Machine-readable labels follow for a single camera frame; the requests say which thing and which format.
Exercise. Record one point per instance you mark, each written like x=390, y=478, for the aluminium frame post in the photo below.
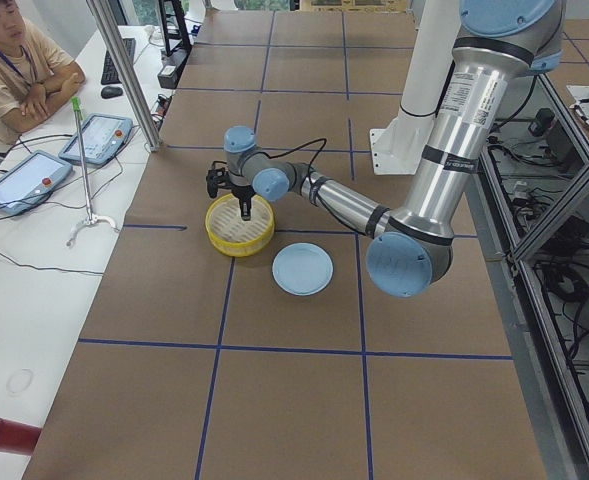
x=110, y=33

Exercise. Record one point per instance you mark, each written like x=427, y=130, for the far teach pendant tablet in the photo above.
x=103, y=136

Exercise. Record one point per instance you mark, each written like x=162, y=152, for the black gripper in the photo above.
x=242, y=192

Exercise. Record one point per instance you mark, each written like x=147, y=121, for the light blue plate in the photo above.
x=302, y=269

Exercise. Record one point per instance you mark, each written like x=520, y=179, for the black computer mouse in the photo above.
x=111, y=91

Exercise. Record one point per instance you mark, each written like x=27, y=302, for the near teach pendant tablet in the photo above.
x=31, y=181

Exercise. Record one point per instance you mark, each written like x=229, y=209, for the red cylinder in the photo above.
x=18, y=438

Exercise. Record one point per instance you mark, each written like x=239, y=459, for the black power adapter box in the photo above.
x=172, y=69

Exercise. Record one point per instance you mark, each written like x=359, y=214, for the teach pendant tablet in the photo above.
x=31, y=181
x=103, y=136

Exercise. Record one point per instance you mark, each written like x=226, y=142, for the metal reacher grabber stick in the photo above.
x=91, y=218

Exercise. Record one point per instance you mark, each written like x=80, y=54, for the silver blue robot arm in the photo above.
x=411, y=248

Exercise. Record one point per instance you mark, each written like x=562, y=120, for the seated person beige shirt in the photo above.
x=37, y=77

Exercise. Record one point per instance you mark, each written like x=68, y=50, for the yellow rimmed bamboo steamer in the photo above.
x=231, y=235

